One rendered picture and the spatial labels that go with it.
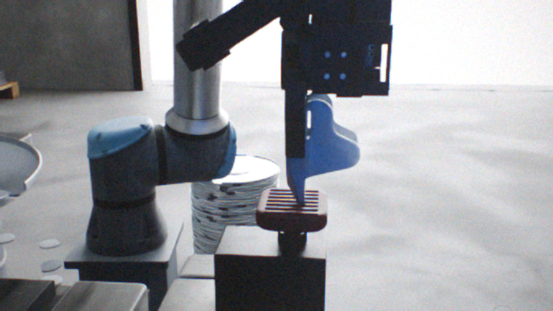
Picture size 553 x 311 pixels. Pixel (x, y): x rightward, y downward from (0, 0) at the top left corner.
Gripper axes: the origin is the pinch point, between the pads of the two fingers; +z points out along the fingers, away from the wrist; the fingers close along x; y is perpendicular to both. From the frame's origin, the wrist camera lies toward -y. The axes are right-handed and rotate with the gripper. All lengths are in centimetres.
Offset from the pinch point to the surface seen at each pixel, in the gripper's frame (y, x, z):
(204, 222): -33, 117, 56
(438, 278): 41, 124, 75
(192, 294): -9.5, 1.0, 11.5
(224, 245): -5.9, -1.2, 5.2
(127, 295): -11.5, -9.9, 5.2
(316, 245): 2.1, -0.5, 5.2
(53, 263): -24.6, 4.7, 10.9
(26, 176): -19.9, -6.4, -2.5
